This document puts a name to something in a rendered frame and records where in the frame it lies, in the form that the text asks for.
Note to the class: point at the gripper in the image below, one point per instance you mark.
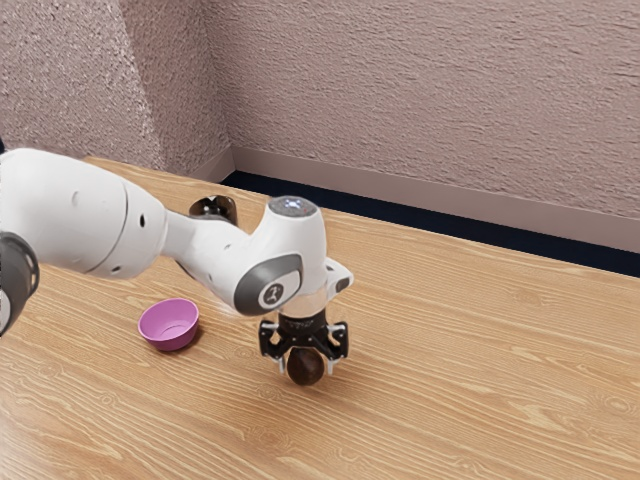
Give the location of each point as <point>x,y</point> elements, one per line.
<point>301,328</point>

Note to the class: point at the purple plastic bowl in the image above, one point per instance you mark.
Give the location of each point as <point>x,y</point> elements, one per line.
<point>168,325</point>

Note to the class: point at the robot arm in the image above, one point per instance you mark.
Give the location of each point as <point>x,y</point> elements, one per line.
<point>215,250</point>

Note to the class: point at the dark brown round fruit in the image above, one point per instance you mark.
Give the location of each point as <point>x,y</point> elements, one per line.
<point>305,367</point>

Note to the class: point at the dark glossy round object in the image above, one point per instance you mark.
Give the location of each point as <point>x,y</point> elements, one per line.
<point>216,206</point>

